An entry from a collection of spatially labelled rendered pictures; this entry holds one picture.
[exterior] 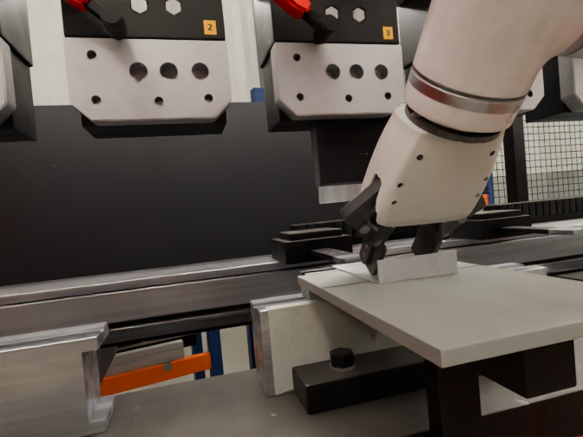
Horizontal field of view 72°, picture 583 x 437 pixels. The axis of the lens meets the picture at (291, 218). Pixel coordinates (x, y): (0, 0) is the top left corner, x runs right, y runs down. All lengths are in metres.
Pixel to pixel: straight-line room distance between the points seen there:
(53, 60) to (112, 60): 4.48
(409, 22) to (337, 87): 0.18
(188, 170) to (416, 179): 0.70
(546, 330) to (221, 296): 0.53
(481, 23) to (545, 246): 0.77
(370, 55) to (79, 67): 0.30
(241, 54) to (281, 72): 4.88
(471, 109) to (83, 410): 0.43
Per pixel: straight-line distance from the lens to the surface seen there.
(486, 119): 0.31
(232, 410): 0.46
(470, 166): 0.36
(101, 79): 0.44
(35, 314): 0.73
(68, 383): 0.47
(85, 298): 0.71
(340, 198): 0.49
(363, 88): 0.48
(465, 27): 0.29
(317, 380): 0.43
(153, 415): 0.49
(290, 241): 0.66
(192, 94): 0.43
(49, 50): 4.96
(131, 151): 0.97
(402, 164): 0.33
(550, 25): 0.31
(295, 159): 1.00
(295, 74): 0.45
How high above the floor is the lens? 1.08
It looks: 2 degrees down
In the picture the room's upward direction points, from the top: 5 degrees counter-clockwise
